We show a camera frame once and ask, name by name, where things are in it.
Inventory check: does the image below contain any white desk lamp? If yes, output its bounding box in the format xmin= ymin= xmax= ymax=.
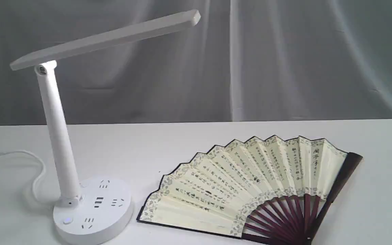
xmin=10 ymin=10 xmax=135 ymax=245

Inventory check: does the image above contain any white backdrop curtain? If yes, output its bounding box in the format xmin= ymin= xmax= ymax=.
xmin=0 ymin=0 xmax=392 ymax=125

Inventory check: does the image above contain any white power cable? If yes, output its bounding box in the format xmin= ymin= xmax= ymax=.
xmin=0 ymin=150 xmax=55 ymax=205

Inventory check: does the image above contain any folding paper fan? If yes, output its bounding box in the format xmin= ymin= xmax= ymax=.
xmin=136 ymin=135 xmax=363 ymax=245

